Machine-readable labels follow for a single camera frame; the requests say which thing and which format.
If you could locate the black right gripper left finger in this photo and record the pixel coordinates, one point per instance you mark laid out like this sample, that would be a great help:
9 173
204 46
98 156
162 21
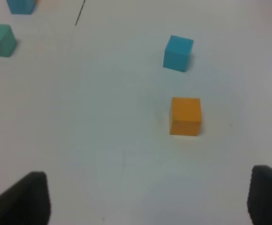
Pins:
27 202

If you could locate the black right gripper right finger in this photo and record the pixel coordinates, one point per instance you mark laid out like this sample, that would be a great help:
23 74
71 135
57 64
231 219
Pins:
259 202

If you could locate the orange cube block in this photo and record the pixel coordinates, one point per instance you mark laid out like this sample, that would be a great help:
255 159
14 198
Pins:
185 116

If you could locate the green cube block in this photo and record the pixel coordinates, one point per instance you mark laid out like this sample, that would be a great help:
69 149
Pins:
7 40

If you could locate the template blue cube block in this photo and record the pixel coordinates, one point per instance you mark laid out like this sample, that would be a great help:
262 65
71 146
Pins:
21 7

